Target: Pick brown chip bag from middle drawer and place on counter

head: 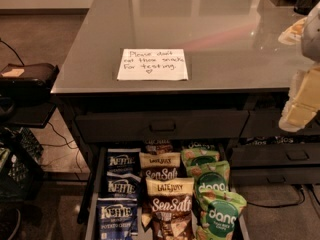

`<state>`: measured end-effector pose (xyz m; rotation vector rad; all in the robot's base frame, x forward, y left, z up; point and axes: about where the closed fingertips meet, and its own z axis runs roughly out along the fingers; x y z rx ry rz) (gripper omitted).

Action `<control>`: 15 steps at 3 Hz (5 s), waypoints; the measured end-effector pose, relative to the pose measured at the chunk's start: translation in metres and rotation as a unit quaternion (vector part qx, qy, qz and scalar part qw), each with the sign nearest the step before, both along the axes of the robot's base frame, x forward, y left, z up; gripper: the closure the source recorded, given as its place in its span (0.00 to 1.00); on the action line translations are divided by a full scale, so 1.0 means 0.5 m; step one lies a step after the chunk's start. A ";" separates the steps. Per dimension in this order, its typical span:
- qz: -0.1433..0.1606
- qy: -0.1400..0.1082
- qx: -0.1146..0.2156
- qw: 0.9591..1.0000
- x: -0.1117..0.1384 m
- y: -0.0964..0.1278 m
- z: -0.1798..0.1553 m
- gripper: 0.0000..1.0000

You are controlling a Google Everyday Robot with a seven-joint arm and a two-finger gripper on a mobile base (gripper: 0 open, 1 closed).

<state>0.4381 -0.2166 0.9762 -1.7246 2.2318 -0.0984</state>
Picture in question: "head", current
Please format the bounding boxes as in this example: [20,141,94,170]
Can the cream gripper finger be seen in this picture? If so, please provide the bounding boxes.
[278,65,320,132]

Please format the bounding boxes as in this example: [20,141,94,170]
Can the brown Late July bag front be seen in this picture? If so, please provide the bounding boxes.
[146,178,194,240]

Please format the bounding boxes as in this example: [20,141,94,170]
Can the brown late july bag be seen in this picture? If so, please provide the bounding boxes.
[139,152,180,181]
[146,178,194,240]

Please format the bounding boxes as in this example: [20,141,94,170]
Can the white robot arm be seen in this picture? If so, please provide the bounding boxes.
[278,2,320,132]

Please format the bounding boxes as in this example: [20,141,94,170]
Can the dark top right drawer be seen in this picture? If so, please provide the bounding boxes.
[241,109,320,138]

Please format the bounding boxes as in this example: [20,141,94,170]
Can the dark drawer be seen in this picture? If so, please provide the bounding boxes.
[230,167,320,185]
[241,109,320,138]
[75,110,249,143]
[230,143,320,168]

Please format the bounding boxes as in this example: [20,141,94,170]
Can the dark middle right drawer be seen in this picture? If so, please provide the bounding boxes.
[230,143,320,168]

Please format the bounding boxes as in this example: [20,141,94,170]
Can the dark bottom right drawer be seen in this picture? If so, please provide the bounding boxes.
[230,167,320,185]

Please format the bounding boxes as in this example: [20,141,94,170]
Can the green Dang bag middle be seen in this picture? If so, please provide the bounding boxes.
[186,161,230,194]

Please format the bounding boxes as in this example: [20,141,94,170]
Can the green dang bag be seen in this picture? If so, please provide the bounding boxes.
[196,188,247,240]
[181,148,220,167]
[186,161,230,194]

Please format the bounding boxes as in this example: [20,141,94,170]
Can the dark top left drawer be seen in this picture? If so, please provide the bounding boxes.
[75,110,249,143]

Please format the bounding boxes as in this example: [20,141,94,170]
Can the green Dang bag back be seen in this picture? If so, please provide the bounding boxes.
[181,148,220,167]

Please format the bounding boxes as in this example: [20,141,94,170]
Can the green Dang bag front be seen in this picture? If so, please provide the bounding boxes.
[196,188,247,240]

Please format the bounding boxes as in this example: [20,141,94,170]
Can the brown chip bag back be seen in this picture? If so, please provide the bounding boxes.
[145,140,173,155]

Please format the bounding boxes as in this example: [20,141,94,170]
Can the brown Late July bag middle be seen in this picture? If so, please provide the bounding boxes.
[139,152,180,181]

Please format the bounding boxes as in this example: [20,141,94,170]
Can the blue Kettle chip bag back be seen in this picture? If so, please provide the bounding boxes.
[106,148,141,175]

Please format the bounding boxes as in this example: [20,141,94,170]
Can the blue kettle chip bag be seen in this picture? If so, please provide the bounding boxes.
[97,198,137,240]
[106,172,141,198]
[106,148,141,175]

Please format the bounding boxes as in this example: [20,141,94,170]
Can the blue Kettle chip bag middle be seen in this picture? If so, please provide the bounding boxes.
[106,172,141,198]

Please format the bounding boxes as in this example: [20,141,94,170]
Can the open middle drawer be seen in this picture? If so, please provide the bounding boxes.
[77,142,251,240]

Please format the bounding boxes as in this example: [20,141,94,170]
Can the blue Kettle chip bag front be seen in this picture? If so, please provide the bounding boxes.
[97,198,137,240]

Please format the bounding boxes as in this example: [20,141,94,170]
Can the white handwritten paper note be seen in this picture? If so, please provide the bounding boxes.
[117,49,189,81]

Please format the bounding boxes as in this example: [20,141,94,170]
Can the black device on stand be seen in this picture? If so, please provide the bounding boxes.
[0,63,59,101]

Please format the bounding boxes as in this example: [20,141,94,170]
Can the black plastic crate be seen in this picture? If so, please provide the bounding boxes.
[0,127,44,202]

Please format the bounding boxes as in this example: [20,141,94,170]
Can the black floor cable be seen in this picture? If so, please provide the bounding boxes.
[247,184,306,209]

